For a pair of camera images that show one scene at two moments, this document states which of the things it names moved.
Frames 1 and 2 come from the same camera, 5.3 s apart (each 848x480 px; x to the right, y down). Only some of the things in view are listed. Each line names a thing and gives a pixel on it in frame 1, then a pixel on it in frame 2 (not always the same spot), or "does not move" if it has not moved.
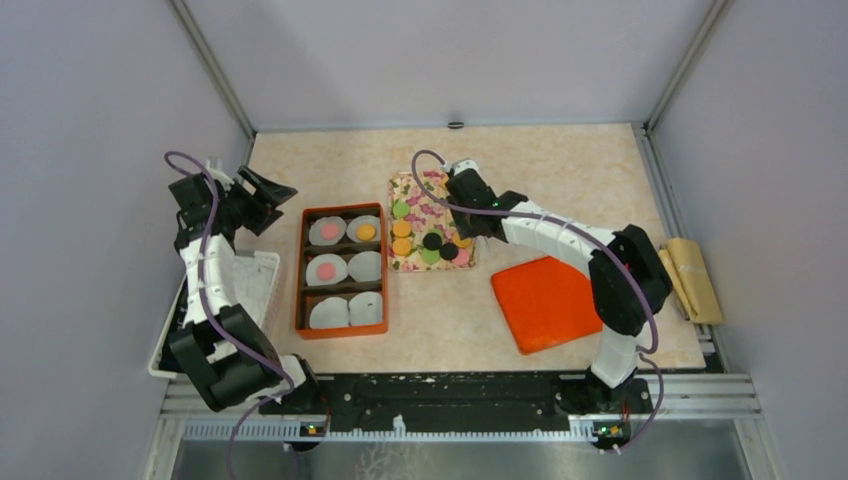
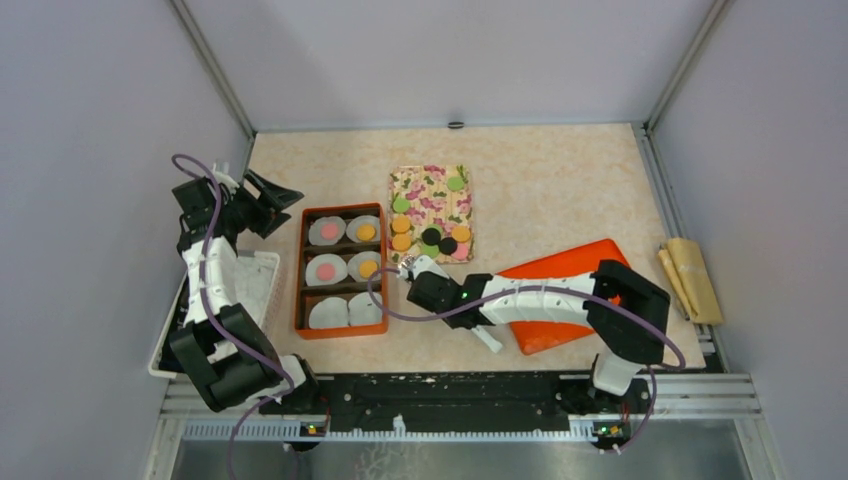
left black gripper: (265, 195) does not move
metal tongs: (486, 248) -> (404, 267)
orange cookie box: (342, 271) does not move
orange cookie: (366, 232) does not move
